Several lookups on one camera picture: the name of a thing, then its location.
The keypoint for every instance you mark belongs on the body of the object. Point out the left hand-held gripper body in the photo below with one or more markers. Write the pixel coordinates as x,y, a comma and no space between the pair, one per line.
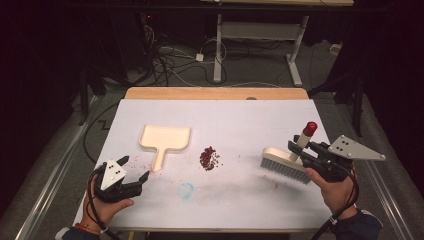
113,175

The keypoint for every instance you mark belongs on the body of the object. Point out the white brush with red cap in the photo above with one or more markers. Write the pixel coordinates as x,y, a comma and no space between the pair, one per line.
281,160

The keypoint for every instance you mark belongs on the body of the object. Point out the metal floor rail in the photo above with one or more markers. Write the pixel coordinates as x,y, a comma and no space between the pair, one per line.
386,196
50,186

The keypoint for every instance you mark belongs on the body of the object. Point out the pile of red crumbs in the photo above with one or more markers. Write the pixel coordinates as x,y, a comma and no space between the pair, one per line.
208,158

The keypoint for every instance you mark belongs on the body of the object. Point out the wooden table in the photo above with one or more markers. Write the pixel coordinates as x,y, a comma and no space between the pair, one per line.
216,93

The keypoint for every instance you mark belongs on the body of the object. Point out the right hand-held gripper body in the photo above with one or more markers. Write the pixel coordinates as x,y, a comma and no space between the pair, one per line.
333,163

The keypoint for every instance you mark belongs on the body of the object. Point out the black stand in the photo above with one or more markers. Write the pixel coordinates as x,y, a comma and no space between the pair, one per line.
358,106
83,100

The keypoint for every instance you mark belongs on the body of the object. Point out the person's right hand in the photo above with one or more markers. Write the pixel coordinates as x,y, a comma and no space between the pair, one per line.
335,196

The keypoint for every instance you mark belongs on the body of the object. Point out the white desk frame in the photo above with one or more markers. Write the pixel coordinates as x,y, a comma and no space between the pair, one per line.
260,30

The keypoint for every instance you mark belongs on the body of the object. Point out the white table sheet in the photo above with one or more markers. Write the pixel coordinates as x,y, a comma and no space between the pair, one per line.
233,123

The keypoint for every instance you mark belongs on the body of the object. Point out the cream plastic dustpan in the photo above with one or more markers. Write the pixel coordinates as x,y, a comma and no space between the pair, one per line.
165,138

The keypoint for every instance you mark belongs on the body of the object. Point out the small white box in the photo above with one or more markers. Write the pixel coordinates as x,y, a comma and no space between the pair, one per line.
335,49

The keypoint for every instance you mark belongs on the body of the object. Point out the person's left hand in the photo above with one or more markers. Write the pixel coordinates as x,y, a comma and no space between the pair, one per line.
103,210

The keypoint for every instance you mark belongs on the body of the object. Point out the white power adapter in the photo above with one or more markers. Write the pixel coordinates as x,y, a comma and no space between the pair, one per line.
199,57

